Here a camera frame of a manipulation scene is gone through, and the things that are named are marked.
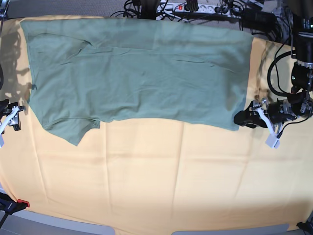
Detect gripper body right of image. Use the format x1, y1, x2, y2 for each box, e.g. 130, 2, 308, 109
251, 98, 297, 134

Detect gripper body left of image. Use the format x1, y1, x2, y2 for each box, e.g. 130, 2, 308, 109
0, 102, 26, 132

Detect green T-shirt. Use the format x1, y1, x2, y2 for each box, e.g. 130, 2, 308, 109
21, 18, 253, 145

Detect blue clamp with red tip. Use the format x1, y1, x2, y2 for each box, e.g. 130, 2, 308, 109
0, 192, 30, 227

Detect black power adapter brick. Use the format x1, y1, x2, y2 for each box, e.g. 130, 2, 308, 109
242, 8, 276, 28

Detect black clamp right corner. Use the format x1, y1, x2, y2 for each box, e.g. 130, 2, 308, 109
296, 220, 313, 233

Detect yellow table cloth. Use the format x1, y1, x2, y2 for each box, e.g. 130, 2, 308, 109
0, 14, 313, 232

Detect white power strip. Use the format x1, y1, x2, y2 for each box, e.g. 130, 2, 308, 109
157, 2, 231, 16

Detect white wrist camera left of image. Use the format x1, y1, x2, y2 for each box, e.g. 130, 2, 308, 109
0, 135, 4, 148

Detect white wrist camera of image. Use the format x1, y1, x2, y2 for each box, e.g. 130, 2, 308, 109
266, 135, 280, 149
0, 135, 4, 148

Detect white wrist camera right of image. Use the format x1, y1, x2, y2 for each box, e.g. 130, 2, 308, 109
266, 135, 280, 149

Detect tangled black cables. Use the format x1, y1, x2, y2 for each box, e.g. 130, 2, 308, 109
110, 0, 289, 44

